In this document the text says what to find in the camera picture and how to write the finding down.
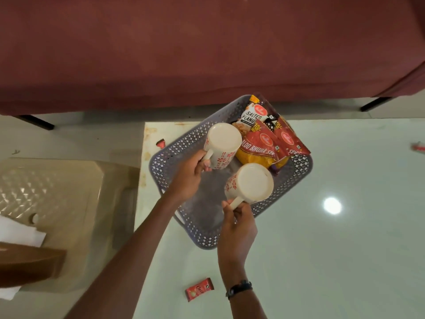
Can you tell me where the white peanut snack packet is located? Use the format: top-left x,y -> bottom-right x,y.
231,93 -> 281,136

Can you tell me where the red and yellow snack packet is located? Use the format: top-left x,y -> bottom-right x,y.
235,119 -> 289,170

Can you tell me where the grey perforated plastic basket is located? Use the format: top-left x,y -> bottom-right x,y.
149,95 -> 313,250

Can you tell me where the small red sachet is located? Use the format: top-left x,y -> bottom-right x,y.
185,278 -> 214,303

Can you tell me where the white paper sheet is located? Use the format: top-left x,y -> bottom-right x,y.
0,215 -> 47,248

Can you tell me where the maroon cloth covered bed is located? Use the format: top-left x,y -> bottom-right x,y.
0,0 -> 425,117

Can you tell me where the black wristband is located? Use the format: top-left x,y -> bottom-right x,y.
226,280 -> 253,300

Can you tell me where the white mug with red print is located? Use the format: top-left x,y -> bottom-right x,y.
224,163 -> 275,210
203,123 -> 243,170

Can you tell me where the black metal bed leg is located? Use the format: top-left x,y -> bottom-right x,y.
360,96 -> 396,113
13,114 -> 55,131

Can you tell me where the person's left hand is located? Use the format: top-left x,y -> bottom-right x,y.
168,150 -> 213,205

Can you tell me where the beige plastic chair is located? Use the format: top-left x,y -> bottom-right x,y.
0,158 -> 140,293

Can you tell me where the person's right forearm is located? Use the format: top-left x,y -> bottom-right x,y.
219,261 -> 268,319

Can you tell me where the brown cardboard piece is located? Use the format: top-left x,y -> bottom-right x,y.
0,242 -> 67,289

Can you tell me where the person's left forearm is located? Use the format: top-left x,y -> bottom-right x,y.
65,191 -> 180,319

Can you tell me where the person's right hand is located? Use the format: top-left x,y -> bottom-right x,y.
217,199 -> 259,263

